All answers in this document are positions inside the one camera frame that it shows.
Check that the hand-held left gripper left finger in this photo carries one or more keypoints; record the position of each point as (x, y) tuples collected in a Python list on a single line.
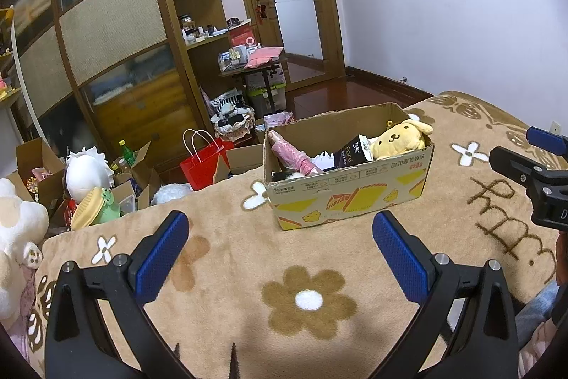
[(159, 259)]

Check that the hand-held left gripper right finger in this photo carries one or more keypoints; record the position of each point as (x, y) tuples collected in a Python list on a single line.
[(399, 259)]

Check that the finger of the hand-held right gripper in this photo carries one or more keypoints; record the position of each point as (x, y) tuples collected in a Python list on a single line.
[(514, 163), (548, 139)]

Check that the printed cardboard box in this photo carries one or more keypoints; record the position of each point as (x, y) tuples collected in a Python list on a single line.
[(355, 192)]

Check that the black soft packet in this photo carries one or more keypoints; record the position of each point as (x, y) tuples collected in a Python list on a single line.
[(350, 157)]

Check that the yellow plush dog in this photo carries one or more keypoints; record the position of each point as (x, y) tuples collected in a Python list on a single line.
[(399, 139)]

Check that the navy plush toy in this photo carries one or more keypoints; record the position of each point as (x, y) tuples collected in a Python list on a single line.
[(284, 175)]

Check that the person's right forearm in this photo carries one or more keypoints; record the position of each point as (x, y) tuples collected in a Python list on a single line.
[(562, 259)]

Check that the white fluffy plush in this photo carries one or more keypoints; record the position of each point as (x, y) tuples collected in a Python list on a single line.
[(171, 192)]

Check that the beige floral blanket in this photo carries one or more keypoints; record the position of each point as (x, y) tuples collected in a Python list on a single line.
[(230, 272)]

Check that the green frog toy yellow hat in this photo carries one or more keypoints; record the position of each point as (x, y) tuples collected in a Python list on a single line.
[(104, 210)]

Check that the open cardboard box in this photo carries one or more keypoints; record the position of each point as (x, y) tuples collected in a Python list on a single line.
[(146, 174), (31, 157)]

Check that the red paper bag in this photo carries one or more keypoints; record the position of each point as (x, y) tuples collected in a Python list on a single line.
[(204, 166)]

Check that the person's jeans leg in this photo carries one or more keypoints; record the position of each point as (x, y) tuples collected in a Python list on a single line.
[(537, 308)]

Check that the green bottle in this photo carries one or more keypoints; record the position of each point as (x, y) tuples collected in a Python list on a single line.
[(126, 152)]

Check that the white round plush toy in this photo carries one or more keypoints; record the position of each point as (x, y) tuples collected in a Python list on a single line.
[(86, 174)]

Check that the white plush bear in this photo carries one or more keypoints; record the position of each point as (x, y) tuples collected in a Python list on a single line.
[(17, 223)]

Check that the lace-trimmed basket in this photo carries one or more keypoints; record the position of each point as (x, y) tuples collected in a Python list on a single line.
[(235, 132)]

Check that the pink cloth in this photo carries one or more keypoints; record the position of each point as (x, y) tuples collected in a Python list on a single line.
[(539, 352), (17, 334)]

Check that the striped black white cloth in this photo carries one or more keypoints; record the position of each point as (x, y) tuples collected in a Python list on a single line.
[(228, 101)]

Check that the pink patterned bag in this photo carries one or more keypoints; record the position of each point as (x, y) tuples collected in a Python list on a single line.
[(279, 119)]

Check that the clear storage bin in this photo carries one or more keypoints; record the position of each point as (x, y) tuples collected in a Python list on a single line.
[(275, 95)]

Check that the wooden corner shelf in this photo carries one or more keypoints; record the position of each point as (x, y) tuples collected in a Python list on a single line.
[(208, 55)]

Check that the white curved pole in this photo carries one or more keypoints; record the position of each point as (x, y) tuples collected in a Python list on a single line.
[(24, 95)]

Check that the clear plastic container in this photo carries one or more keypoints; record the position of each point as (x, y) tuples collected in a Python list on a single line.
[(233, 58)]

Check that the small wooden side table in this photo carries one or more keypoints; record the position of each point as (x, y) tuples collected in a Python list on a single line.
[(266, 70)]

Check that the pink plastic bag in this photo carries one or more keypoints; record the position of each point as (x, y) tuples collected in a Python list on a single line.
[(262, 57)]

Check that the cluster of cosmetic jars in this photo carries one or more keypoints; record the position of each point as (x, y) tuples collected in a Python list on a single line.
[(191, 28)]

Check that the pink toy figure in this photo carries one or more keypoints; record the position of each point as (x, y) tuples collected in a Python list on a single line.
[(3, 86)]

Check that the red box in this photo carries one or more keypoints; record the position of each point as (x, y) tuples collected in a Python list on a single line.
[(242, 37)]

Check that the wooden wardrobe with woven panels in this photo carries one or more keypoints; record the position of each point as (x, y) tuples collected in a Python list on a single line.
[(111, 19)]

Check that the black round tin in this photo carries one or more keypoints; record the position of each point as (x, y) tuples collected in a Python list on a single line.
[(233, 23)]

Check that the red door ornament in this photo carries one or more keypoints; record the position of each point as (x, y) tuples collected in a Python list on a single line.
[(262, 11)]

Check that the white wall socket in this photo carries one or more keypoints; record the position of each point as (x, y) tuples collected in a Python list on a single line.
[(554, 127)]

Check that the wooden wall shelf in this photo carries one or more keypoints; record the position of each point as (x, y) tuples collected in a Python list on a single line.
[(9, 99)]

